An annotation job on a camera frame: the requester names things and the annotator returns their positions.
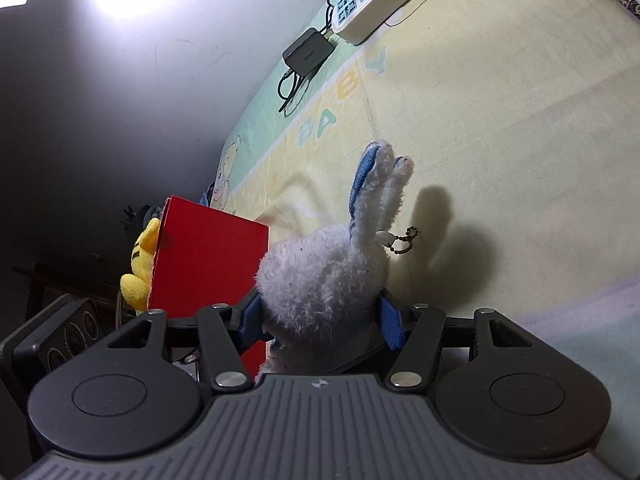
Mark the red cardboard box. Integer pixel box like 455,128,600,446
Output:
149,196,270,379

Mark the baby print bed sheet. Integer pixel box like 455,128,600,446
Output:
209,0,639,476

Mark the yellow tiger plush toy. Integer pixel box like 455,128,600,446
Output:
120,218,162,312

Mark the black power adapter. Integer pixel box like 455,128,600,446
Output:
282,27,335,77

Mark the white rabbit plush blue bow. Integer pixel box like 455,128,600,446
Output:
256,140,413,375

